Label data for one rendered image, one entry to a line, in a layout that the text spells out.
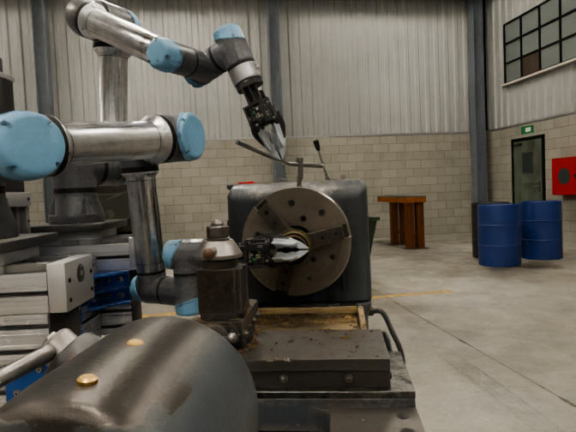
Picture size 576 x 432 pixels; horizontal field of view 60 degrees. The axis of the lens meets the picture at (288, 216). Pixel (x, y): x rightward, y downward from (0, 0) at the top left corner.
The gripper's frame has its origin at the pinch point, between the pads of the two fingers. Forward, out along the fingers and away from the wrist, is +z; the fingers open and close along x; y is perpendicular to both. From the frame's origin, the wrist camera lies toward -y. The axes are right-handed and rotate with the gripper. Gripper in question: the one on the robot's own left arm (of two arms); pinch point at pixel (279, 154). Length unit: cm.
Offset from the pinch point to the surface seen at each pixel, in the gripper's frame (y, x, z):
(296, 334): 44, -6, 35
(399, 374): 51, 8, 45
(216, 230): 51, -11, 12
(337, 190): -26.5, 10.0, 14.7
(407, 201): -827, 119, 88
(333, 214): -10.3, 6.3, 20.4
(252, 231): -10.3, -16.8, 15.7
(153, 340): 104, -3, 18
